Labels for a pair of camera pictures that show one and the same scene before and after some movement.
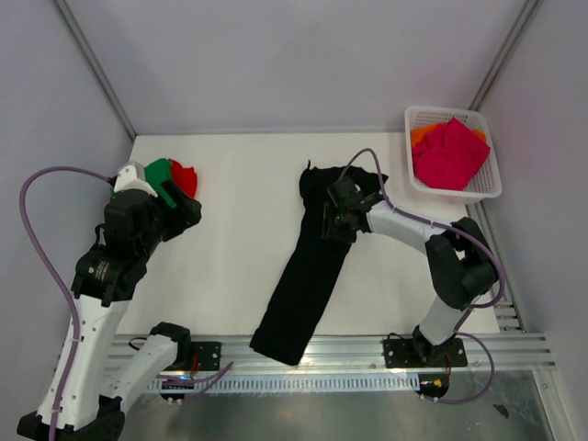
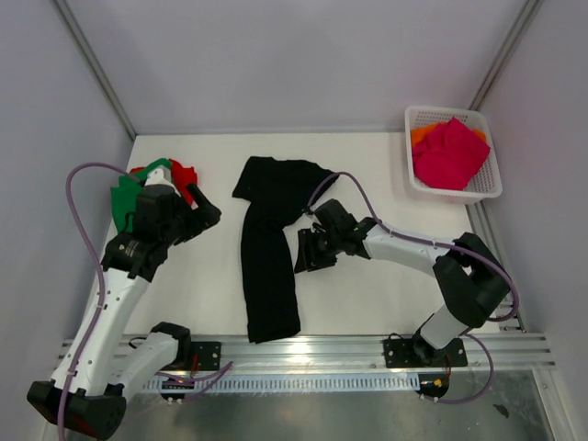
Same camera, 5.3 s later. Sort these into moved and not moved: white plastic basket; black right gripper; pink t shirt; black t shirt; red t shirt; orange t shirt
Moved: black t shirt; black right gripper
Not moved: orange t shirt; white plastic basket; red t shirt; pink t shirt
